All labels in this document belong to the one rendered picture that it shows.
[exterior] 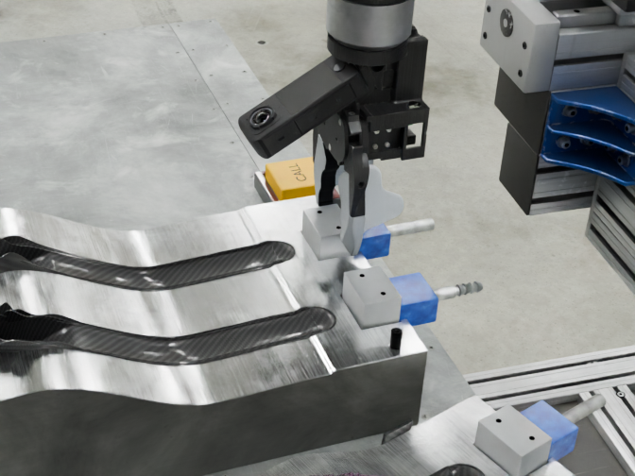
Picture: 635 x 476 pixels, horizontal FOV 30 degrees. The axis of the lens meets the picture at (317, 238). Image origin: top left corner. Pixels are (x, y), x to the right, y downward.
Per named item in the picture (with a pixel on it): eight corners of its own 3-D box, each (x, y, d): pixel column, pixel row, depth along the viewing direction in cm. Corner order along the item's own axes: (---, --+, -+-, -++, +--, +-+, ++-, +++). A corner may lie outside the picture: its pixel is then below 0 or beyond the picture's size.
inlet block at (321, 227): (419, 231, 123) (424, 188, 119) (439, 259, 119) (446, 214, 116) (300, 253, 118) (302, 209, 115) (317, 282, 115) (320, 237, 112)
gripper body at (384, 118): (424, 165, 110) (438, 46, 103) (338, 178, 107) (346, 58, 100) (391, 126, 115) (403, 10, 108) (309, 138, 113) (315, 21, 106)
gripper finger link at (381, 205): (410, 256, 112) (408, 162, 109) (352, 266, 110) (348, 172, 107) (397, 246, 115) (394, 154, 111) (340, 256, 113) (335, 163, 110)
